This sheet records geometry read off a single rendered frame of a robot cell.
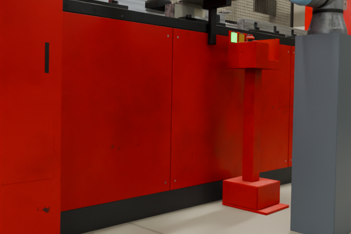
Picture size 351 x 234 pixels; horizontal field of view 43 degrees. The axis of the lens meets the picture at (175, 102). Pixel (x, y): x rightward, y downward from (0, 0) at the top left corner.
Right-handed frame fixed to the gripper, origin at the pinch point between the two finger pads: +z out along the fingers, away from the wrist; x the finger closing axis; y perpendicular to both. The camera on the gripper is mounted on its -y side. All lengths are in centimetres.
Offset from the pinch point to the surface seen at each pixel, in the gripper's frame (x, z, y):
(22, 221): 94, 46, -83
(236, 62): -7.5, 14.1, -33.5
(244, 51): -8.6, 7.7, -33.5
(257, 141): -19, 41, -60
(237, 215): 0, 59, -87
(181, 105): 17, 35, -40
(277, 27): -72, 19, 13
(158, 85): 31, 27, -37
